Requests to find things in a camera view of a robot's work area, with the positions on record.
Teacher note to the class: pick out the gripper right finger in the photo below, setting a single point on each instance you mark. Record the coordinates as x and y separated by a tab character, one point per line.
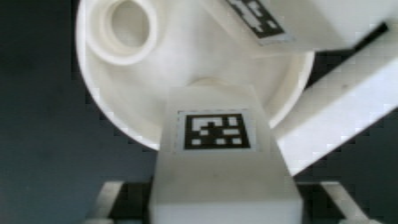
330	207

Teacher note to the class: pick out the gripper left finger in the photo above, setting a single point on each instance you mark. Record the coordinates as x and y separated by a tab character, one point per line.
121	204

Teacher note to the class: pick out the white stool leg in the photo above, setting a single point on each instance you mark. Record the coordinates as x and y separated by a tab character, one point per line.
222	183
291	26

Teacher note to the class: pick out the white right barrier rail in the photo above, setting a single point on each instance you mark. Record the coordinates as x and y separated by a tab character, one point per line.
343	103

